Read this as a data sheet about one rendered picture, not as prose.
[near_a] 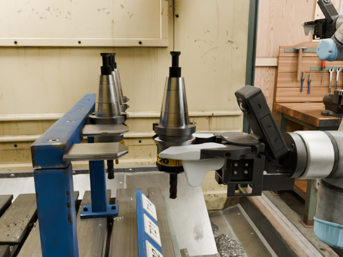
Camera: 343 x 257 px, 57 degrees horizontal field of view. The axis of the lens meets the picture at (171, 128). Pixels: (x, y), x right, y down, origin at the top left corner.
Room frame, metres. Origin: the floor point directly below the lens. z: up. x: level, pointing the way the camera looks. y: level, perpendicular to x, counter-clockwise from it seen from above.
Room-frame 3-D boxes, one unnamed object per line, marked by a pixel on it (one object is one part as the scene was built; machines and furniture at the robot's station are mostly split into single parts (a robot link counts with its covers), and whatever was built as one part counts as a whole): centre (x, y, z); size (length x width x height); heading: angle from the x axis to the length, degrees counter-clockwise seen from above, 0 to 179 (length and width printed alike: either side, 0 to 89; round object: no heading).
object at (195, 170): (0.42, -0.03, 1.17); 0.09 x 0.03 x 0.06; 110
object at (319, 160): (0.48, -0.21, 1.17); 0.08 x 0.05 x 0.08; 7
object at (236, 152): (0.43, -0.08, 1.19); 0.09 x 0.05 x 0.02; 110
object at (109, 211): (0.80, 0.20, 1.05); 0.10 x 0.05 x 0.30; 97
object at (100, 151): (0.37, 0.09, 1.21); 0.07 x 0.05 x 0.01; 97
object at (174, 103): (0.45, 0.00, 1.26); 0.04 x 0.04 x 0.07
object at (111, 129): (0.47, 0.10, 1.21); 0.07 x 0.05 x 0.01; 97
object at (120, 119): (0.53, 0.11, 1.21); 0.06 x 0.06 x 0.03
